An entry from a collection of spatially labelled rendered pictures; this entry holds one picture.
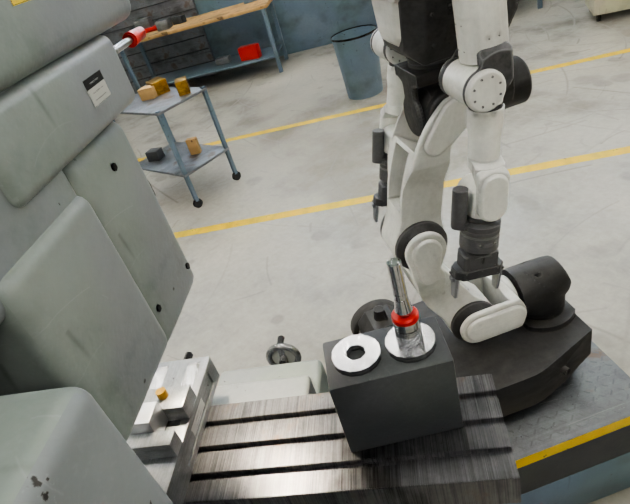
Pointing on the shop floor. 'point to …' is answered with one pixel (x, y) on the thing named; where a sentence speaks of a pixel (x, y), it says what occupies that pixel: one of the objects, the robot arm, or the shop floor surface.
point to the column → (57, 453)
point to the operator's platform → (583, 436)
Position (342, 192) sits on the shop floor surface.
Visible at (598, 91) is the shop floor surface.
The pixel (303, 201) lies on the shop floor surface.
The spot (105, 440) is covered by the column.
